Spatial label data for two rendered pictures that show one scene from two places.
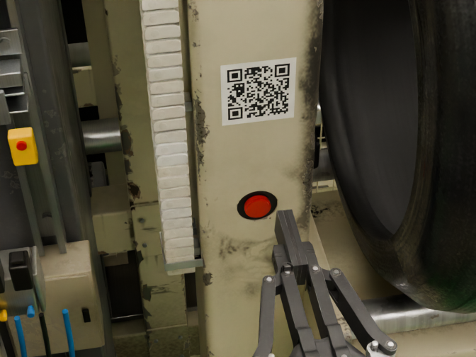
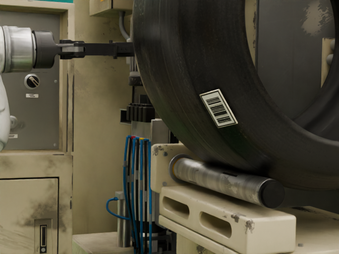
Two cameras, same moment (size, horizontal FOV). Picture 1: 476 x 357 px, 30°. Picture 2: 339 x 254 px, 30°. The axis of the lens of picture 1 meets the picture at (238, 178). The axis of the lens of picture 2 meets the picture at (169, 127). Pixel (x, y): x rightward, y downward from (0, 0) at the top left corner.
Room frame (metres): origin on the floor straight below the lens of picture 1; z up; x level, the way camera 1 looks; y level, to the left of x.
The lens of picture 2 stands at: (0.34, -1.36, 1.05)
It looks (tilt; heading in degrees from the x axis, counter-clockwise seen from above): 3 degrees down; 77
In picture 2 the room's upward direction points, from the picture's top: 1 degrees clockwise
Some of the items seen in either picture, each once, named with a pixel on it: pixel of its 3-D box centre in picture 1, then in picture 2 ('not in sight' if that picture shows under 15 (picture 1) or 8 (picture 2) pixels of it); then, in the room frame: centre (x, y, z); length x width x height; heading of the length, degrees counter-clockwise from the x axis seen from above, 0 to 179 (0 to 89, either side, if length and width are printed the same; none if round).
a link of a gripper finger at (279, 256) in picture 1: (273, 270); not in sight; (0.54, -0.03, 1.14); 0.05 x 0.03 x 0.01; 9
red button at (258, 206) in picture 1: (256, 203); not in sight; (0.71, -0.02, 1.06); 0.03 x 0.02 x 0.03; 99
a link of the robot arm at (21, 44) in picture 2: not in sight; (17, 49); (0.34, -0.09, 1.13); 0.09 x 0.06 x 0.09; 100
